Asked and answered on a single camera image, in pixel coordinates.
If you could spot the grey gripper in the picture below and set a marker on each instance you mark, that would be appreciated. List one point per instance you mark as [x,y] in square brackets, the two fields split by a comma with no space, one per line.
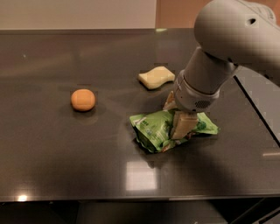
[191,95]

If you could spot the green rice chip bag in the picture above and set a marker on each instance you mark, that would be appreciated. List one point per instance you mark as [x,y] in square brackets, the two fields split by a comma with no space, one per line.
[153,131]

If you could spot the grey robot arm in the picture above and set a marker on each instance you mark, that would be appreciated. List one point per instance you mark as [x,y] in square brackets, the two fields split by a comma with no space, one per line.
[231,34]

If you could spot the yellow sponge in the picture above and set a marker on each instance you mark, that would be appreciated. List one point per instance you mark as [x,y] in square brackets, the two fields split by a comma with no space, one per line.
[156,77]

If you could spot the grey side table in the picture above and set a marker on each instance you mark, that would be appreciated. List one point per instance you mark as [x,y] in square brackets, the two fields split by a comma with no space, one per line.
[265,97]

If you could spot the orange fruit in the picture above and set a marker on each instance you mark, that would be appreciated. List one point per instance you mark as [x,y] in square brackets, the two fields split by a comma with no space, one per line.
[83,100]

